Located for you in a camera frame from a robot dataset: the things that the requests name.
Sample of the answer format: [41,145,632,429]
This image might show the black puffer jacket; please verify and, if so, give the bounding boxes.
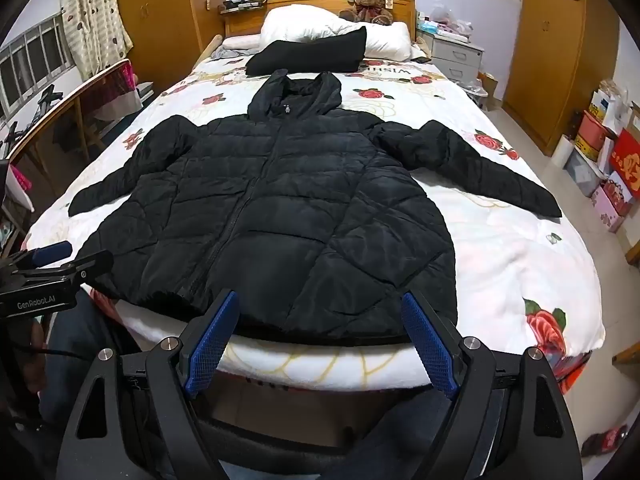
[68,70,563,347]

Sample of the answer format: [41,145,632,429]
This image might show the white plastic basket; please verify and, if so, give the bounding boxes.
[470,77,499,111]

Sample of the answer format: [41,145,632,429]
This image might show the grey pillow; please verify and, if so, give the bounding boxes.
[222,35,262,58]

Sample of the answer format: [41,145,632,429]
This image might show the black folded cloth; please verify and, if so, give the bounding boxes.
[246,26,368,75]

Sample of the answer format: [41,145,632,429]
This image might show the brown teddy bear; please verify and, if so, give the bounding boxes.
[339,0,395,26]

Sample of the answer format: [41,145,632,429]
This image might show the white floral blanket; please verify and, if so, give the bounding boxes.
[25,35,607,395]

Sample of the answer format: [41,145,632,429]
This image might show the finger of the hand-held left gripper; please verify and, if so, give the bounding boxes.
[20,250,115,287]
[20,241,74,268]

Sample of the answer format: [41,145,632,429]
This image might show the pink plastic bags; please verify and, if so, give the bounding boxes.
[417,6,474,37]

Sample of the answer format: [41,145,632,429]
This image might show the red slipper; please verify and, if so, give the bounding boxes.
[580,425,629,457]

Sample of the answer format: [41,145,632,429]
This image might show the window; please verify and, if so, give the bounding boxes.
[0,15,83,121]

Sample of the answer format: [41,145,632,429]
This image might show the wooden chair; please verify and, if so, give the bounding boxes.
[9,58,143,176]

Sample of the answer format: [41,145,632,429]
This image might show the grey nightstand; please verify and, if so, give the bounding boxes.
[430,32,485,81]

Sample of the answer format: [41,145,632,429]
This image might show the patterned curtain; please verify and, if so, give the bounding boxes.
[60,0,135,68]

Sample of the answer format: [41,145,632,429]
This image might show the white pillow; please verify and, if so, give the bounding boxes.
[260,4,413,61]

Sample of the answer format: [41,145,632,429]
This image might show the person's legs in jeans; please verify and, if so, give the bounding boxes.
[30,290,451,480]

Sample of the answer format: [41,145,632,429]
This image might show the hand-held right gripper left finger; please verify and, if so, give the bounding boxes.
[57,289,241,480]

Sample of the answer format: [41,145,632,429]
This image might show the wooden wardrobe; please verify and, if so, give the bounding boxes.
[502,0,621,156]
[112,0,226,96]

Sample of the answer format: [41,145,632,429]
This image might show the pile of gift boxes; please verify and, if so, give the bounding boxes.
[564,80,640,233]

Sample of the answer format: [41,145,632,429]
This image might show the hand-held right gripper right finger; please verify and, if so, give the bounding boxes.
[401,291,583,480]

